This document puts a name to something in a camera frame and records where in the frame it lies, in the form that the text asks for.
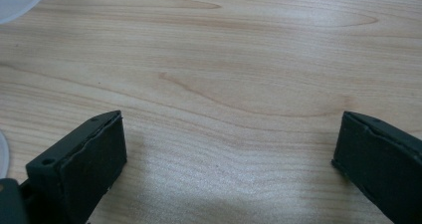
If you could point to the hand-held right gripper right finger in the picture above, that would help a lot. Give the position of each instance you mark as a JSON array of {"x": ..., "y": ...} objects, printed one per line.
[{"x": 381, "y": 164}]

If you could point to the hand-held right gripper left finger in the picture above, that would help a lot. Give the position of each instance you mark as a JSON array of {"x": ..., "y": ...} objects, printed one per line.
[{"x": 86, "y": 164}]

